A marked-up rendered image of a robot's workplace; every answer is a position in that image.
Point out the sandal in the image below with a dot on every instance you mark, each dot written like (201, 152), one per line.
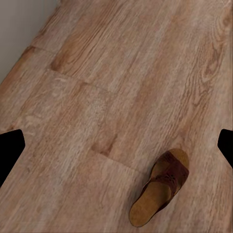
(167, 176)

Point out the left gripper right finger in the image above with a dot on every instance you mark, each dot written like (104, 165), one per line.
(225, 144)

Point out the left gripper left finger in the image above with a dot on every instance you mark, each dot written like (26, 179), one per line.
(11, 146)

